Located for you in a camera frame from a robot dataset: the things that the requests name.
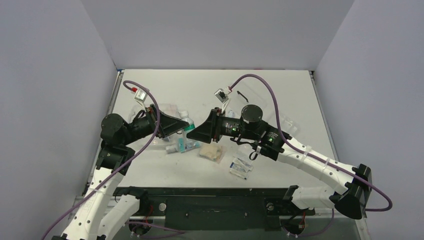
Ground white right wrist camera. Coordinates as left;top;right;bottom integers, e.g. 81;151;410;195
214;87;232;103

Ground white bottle green label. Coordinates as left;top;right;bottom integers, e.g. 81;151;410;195
179;110;195;139

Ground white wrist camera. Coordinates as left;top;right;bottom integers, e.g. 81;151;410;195
133;88;148;106
214;87;232;103

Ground white gauze packet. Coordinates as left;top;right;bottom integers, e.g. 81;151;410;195
233;144;256;165

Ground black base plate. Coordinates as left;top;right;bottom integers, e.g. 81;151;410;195
108;186;303;231

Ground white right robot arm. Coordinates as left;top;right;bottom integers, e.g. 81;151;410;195
187;104;372;220

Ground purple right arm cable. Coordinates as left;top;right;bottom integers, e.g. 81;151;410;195
228;73;393;238

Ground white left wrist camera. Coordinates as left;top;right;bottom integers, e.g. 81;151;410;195
133;88;148;106

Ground white bottle blue label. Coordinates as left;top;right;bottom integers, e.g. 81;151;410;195
226;109;235;118

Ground clear plastic medicine box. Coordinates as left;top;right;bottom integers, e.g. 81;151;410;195
128;103;188;153

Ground white bandage roll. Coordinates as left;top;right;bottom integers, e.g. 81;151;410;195
165;145;179;154

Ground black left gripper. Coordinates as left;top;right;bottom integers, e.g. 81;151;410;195
121;104;189;146

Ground teal packet of supplies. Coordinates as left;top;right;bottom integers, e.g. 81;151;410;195
177;138;201;153

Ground blue white wipe packets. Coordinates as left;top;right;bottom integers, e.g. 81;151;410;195
229;157;253;180

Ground clear plastic box lid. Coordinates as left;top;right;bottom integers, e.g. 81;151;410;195
228;80;267;116

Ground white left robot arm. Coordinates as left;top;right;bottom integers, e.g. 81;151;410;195
52;104;189;240

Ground clear plastic divider tray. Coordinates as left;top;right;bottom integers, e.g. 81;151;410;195
264;112;300;137

